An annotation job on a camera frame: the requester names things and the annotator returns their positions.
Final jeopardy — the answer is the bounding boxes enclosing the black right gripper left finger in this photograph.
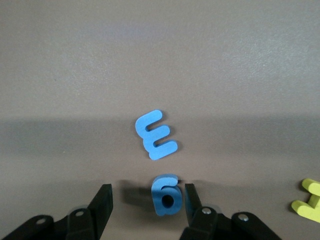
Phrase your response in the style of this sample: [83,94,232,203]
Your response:
[0,183,114,240]

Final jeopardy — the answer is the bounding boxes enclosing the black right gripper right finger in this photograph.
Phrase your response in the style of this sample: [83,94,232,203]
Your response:
[179,183,283,240]

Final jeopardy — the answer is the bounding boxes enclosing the blue foam letter g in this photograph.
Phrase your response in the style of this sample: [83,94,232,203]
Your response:
[151,174,183,217]

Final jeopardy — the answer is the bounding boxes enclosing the yellow foam letter H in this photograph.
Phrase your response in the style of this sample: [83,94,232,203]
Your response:
[291,178,320,223]

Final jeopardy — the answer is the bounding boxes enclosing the blue lowercase foam letter m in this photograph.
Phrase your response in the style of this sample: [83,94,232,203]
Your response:
[134,109,179,161]

